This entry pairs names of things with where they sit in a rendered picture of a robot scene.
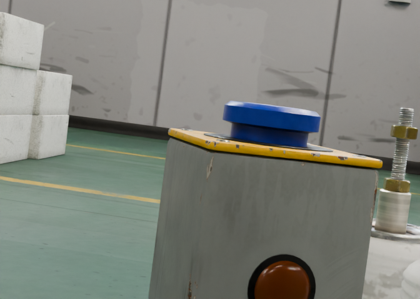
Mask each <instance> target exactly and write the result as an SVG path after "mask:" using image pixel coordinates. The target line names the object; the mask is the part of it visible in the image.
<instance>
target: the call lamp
mask: <svg viewBox="0 0 420 299"><path fill-rule="evenodd" d="M310 292H311V285H310V280H309V277H308V274H307V273H306V271H305V270H304V269H303V268H302V267H301V266H299V265H298V264H297V263H294V262H291V261H278V262H275V263H273V264H271V265H269V266H268V267H267V268H265V269H264V270H263V271H262V272H261V274H260V275H259V277H258V279H257V282H256V285H255V289H254V296H255V299H309V295H310Z"/></svg>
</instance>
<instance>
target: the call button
mask: <svg viewBox="0 0 420 299"><path fill-rule="evenodd" d="M222 120H225V121H227V122H230V123H232V125H231V134H230V137H233V138H238V139H245V140H249V141H258V142H263V143H272V144H281V145H288V146H302V147H306V146H307V144H308V135H309V133H317V132H319V125H320V120H321V117H320V115H318V114H317V112H315V111H308V110H305V109H298V108H289V107H284V106H274V105H269V104H259V103H250V102H241V101H229V102H228V103H226V104H225V105H224V112H223V117H222Z"/></svg>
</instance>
